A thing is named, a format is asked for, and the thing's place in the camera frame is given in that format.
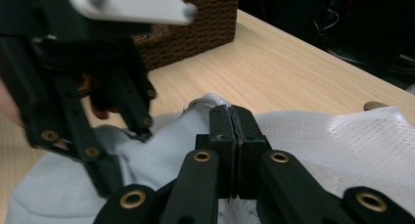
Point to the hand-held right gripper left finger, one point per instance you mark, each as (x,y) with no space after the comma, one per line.
(223,136)

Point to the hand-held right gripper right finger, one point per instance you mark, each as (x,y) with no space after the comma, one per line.
(249,139)

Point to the white mesh laundry bag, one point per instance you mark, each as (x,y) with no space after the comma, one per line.
(326,152)

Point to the brown woven basket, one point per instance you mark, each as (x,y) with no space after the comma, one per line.
(202,28)

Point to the light blue garment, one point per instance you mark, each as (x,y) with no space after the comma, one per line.
(156,152)

